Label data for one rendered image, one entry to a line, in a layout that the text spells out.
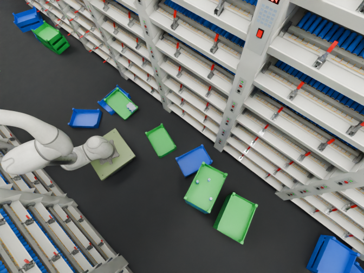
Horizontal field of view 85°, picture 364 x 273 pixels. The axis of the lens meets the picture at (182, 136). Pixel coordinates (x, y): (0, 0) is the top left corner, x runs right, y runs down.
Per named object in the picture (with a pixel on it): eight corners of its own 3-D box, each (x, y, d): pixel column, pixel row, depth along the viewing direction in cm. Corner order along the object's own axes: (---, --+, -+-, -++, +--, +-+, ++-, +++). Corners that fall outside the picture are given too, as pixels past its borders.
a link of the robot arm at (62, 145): (62, 140, 94) (33, 154, 92) (82, 154, 110) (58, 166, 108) (56, 120, 100) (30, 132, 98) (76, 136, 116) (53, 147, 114)
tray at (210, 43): (236, 74, 100) (237, 59, 87) (151, 22, 117) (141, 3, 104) (261, 42, 100) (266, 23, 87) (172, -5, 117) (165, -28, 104)
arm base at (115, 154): (102, 169, 174) (99, 168, 169) (94, 148, 181) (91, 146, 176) (121, 159, 177) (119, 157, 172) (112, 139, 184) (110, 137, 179)
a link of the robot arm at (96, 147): (116, 153, 173) (106, 145, 153) (96, 163, 170) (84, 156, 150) (109, 138, 178) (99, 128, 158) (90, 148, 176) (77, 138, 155)
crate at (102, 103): (111, 115, 220) (108, 112, 213) (99, 105, 226) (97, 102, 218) (131, 97, 228) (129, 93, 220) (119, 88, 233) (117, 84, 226)
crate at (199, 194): (208, 213, 140) (209, 213, 133) (183, 199, 145) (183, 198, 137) (226, 176, 150) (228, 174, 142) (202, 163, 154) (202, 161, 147)
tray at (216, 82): (229, 96, 119) (229, 90, 110) (157, 49, 136) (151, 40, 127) (250, 70, 119) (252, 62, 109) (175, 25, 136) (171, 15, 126)
